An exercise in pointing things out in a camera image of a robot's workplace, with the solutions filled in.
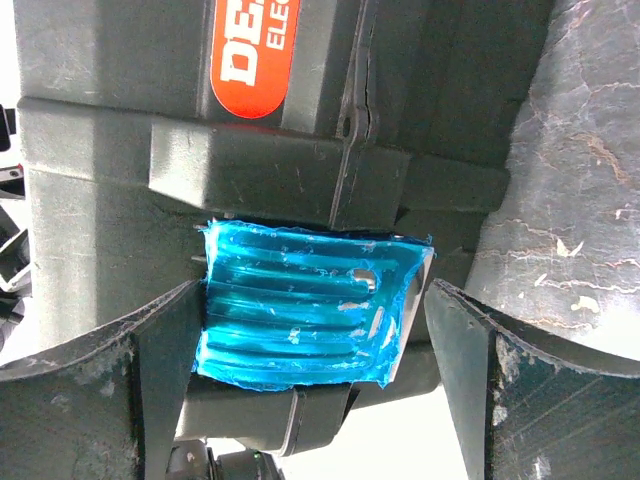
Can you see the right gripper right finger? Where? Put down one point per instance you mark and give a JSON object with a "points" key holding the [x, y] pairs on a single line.
{"points": [[528, 404]]}

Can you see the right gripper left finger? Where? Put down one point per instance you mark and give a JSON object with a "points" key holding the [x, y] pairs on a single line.
{"points": [[104, 405]]}

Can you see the black plastic tool box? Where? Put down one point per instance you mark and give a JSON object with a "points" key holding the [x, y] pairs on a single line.
{"points": [[397, 119]]}

